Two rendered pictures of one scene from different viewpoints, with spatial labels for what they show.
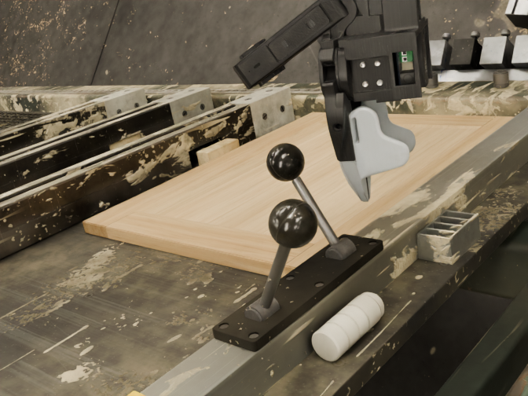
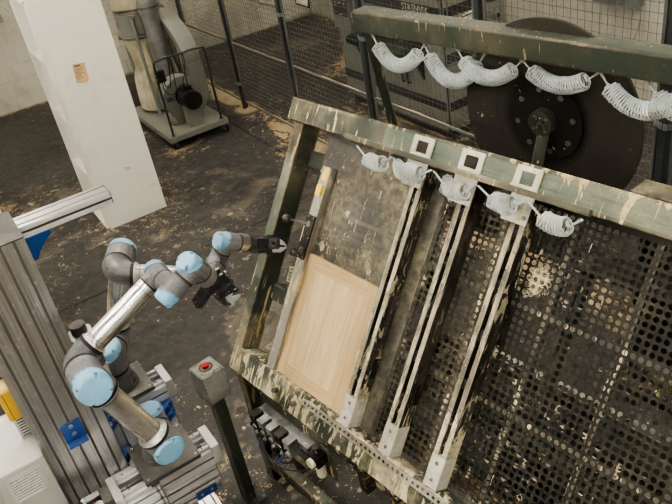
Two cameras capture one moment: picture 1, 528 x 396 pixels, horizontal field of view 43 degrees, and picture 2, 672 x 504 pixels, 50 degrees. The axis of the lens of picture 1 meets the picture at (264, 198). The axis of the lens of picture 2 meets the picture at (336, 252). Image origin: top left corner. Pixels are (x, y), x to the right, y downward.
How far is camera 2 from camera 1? 3.26 m
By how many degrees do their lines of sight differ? 95
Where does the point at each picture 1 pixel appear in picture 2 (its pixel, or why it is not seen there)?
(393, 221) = (297, 271)
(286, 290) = (307, 232)
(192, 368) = (316, 207)
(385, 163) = not seen: hidden behind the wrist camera
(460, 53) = (281, 431)
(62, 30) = not seen: outside the picture
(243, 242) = (329, 270)
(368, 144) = not seen: hidden behind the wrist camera
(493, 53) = (272, 424)
